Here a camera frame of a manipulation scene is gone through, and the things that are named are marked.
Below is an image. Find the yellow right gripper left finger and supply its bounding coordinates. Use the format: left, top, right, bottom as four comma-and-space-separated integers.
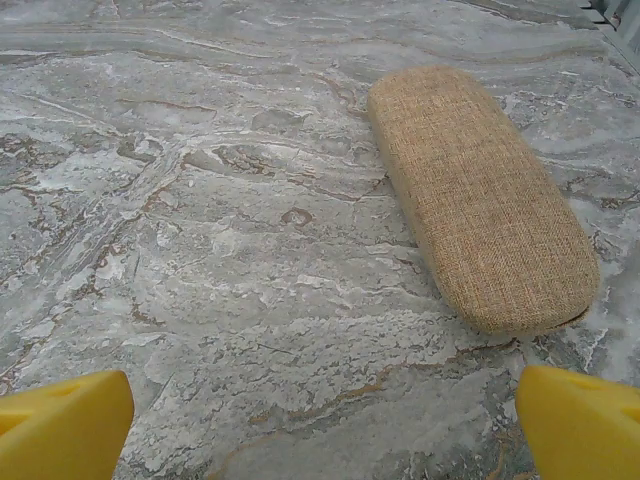
0, 369, 135, 480

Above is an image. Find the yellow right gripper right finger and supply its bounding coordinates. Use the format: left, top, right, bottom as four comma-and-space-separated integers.
515, 364, 640, 480

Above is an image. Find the tan burlap glasses case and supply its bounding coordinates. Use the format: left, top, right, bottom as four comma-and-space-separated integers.
367, 65, 601, 336

